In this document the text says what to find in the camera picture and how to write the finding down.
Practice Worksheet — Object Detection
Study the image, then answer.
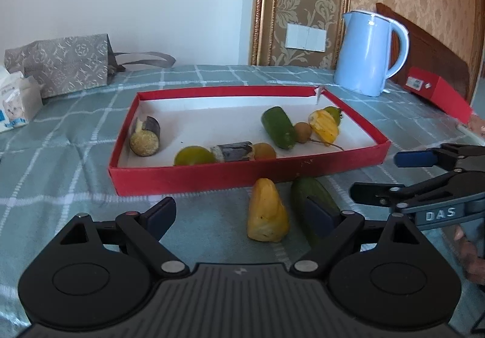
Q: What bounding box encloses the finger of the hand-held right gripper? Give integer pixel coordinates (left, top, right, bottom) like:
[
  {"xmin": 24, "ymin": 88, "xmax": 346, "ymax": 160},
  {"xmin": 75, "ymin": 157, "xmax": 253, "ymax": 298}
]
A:
[
  {"xmin": 393, "ymin": 144, "xmax": 485, "ymax": 172},
  {"xmin": 349, "ymin": 167, "xmax": 485, "ymax": 211}
]

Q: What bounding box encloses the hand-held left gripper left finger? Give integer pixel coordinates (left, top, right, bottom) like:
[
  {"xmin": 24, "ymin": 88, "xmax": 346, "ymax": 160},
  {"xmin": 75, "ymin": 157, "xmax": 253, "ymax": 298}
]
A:
[{"xmin": 57, "ymin": 197, "xmax": 190, "ymax": 279}]

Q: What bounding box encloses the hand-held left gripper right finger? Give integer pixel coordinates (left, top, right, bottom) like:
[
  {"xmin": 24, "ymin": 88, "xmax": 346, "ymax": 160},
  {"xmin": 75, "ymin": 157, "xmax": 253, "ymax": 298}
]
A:
[{"xmin": 290, "ymin": 197, "xmax": 430, "ymax": 279}]

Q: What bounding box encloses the short green cucumber piece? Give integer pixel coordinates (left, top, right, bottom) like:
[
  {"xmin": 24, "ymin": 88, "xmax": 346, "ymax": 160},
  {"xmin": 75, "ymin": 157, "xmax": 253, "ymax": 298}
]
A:
[{"xmin": 290, "ymin": 177, "xmax": 342, "ymax": 249}]

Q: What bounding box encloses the large round green fruit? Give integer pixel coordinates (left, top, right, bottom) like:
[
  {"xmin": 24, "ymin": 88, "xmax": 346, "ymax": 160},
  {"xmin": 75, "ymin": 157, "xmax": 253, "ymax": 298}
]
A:
[{"xmin": 173, "ymin": 146, "xmax": 217, "ymax": 167}]

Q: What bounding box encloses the yellow bell pepper piece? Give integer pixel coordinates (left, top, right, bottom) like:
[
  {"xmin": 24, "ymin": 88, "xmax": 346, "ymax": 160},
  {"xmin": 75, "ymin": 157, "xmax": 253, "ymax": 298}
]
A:
[{"xmin": 309, "ymin": 109, "xmax": 340, "ymax": 144}]

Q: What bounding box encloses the round yellow-brown fruit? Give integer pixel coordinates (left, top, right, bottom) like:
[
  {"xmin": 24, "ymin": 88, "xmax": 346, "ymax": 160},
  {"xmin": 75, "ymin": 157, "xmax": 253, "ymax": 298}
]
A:
[{"xmin": 253, "ymin": 143, "xmax": 277, "ymax": 161}]

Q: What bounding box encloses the brown longan with stem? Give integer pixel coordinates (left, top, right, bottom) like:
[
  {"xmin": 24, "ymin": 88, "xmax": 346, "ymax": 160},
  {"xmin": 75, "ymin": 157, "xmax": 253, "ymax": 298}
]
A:
[{"xmin": 294, "ymin": 123, "xmax": 345, "ymax": 151}]

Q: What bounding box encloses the small green-yellow fruit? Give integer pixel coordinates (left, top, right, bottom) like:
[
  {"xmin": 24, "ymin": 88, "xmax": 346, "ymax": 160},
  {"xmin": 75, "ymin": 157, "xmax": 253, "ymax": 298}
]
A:
[{"xmin": 323, "ymin": 106, "xmax": 343, "ymax": 124}]

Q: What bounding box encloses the long green cucumber piece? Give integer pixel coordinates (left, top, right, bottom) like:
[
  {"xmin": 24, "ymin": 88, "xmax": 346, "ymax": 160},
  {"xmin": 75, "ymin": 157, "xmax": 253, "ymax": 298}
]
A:
[{"xmin": 261, "ymin": 106, "xmax": 298, "ymax": 150}]

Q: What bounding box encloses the red shallow cardboard box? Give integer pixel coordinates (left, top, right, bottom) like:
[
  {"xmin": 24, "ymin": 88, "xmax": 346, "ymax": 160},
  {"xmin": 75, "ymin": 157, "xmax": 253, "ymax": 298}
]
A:
[{"xmin": 108, "ymin": 85, "xmax": 392, "ymax": 198}]

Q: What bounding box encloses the person's right hand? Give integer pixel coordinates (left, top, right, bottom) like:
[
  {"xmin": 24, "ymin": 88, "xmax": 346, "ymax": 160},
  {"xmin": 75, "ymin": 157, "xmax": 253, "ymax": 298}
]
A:
[{"xmin": 453, "ymin": 226, "xmax": 485, "ymax": 283}]

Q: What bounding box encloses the red box with white label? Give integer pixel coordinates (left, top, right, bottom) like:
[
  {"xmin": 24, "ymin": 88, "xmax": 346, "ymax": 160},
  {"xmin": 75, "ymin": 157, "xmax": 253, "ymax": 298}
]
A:
[{"xmin": 403, "ymin": 66, "xmax": 474, "ymax": 124}]

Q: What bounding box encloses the brown wooden headboard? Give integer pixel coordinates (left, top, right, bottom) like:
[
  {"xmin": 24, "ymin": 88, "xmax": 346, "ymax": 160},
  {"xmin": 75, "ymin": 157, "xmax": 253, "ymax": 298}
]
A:
[{"xmin": 375, "ymin": 3, "xmax": 482, "ymax": 103}]

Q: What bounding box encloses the light blue electric kettle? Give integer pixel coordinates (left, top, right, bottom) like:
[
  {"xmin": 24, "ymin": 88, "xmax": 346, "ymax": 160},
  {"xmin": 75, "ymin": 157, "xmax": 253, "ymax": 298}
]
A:
[{"xmin": 333, "ymin": 10, "xmax": 410, "ymax": 97}]

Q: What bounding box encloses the green checked cloth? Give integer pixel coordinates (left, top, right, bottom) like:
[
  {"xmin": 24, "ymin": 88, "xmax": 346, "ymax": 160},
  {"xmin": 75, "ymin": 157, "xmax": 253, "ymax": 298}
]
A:
[{"xmin": 0, "ymin": 64, "xmax": 485, "ymax": 338}]

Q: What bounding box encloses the grey patterned gift bag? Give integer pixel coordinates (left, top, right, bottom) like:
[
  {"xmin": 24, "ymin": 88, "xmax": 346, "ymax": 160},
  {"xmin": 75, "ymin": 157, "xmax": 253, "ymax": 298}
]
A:
[{"xmin": 4, "ymin": 33, "xmax": 177, "ymax": 99}]

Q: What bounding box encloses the white tissue pack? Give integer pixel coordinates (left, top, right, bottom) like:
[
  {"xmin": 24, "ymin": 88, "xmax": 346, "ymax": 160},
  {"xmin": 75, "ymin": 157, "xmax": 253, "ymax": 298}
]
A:
[{"xmin": 0, "ymin": 64, "xmax": 43, "ymax": 134}]

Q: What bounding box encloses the white wall switch plate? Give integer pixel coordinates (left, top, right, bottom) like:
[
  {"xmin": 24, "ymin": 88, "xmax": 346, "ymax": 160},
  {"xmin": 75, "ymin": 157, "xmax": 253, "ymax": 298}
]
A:
[{"xmin": 286, "ymin": 23, "xmax": 327, "ymax": 51}]

